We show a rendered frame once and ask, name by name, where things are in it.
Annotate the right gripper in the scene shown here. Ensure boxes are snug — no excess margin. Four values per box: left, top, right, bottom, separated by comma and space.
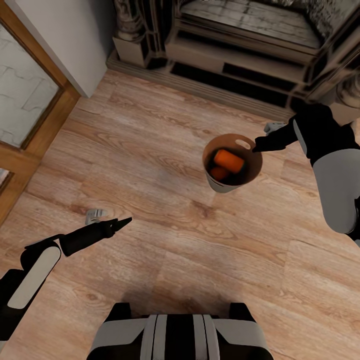
252, 129, 289, 153

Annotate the robot trunk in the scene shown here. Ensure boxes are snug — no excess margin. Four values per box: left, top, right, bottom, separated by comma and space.
140, 314, 220, 360

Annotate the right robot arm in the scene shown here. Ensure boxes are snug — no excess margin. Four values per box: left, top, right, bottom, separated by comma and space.
252, 102, 360, 247

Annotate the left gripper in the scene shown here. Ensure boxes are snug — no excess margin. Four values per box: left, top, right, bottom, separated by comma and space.
76, 217, 133, 249

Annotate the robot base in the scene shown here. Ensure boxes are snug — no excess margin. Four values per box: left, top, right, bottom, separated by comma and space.
87, 302, 274, 360

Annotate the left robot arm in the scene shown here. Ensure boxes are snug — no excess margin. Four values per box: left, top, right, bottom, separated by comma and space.
0, 209, 133, 353

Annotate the trash can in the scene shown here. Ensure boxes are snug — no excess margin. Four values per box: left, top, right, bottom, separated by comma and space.
202, 133, 263, 193

